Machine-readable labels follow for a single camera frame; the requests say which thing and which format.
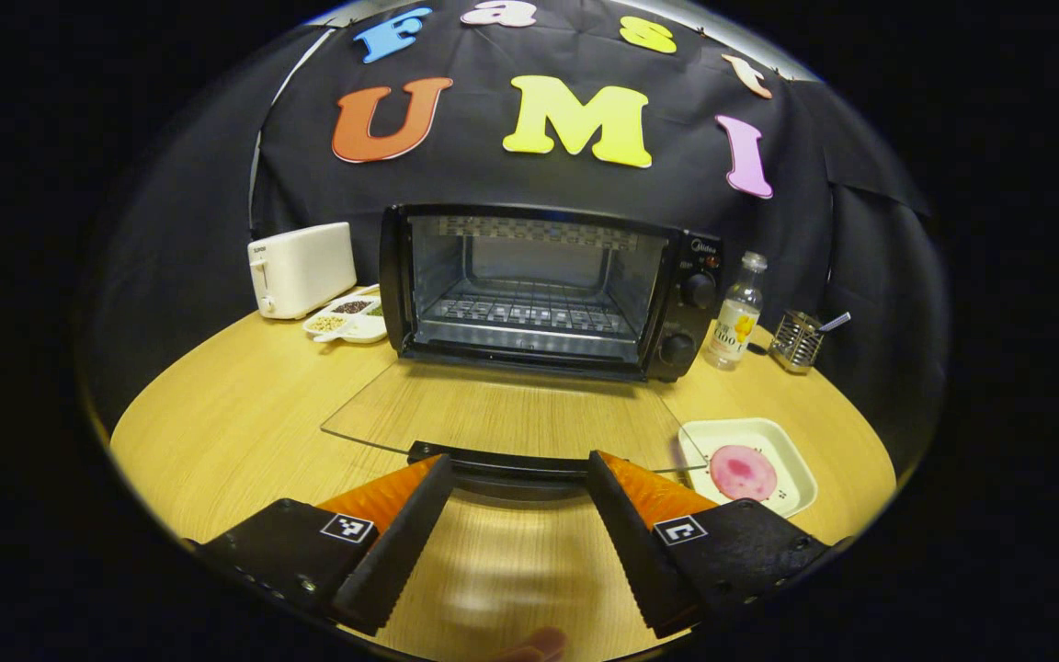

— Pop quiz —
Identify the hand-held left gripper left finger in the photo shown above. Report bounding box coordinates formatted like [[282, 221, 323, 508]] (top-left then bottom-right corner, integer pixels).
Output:
[[185, 452, 455, 637]]

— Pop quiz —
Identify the white square plate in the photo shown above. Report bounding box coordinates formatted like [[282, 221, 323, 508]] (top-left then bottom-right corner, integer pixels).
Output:
[[678, 418, 818, 519]]

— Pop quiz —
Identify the metal mesh utensil holder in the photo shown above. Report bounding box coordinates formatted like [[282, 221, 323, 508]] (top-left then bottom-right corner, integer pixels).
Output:
[[769, 310, 826, 374]]

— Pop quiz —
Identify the clear glass bottle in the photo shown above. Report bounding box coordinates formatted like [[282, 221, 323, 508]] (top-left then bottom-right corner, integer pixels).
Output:
[[704, 252, 768, 371]]

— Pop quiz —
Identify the pink round food slice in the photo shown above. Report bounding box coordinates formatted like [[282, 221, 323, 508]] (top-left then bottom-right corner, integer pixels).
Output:
[[710, 445, 779, 502]]

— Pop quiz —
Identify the black electric oven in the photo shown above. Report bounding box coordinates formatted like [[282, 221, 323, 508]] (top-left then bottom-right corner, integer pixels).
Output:
[[320, 204, 725, 503]]

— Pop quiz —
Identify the white toaster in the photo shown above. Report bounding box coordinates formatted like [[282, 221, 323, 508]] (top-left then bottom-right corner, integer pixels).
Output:
[[247, 222, 358, 321]]

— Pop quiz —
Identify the black backdrop cloth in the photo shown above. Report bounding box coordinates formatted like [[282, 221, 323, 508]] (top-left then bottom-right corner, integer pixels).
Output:
[[79, 0, 949, 479]]

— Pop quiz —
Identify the white divided snack dish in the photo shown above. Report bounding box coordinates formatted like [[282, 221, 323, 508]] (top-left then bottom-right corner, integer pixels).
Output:
[[302, 292, 389, 345]]

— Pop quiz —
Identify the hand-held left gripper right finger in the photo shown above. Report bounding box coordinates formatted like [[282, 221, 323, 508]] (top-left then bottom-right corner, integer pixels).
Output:
[[585, 451, 848, 640]]

